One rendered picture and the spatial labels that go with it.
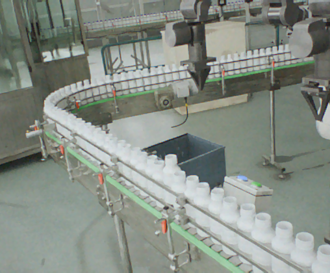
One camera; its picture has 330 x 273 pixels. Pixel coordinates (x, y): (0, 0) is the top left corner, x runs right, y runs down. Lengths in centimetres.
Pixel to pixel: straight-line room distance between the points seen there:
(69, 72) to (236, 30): 282
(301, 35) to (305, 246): 45
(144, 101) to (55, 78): 373
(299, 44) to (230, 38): 489
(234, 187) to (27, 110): 358
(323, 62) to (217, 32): 476
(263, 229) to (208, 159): 96
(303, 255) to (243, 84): 251
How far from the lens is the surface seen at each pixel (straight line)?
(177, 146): 214
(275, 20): 144
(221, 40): 565
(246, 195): 120
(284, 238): 94
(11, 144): 461
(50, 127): 226
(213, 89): 319
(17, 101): 452
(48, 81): 658
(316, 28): 84
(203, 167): 188
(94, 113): 294
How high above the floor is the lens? 170
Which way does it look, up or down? 21 degrees down
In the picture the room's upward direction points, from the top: 7 degrees counter-clockwise
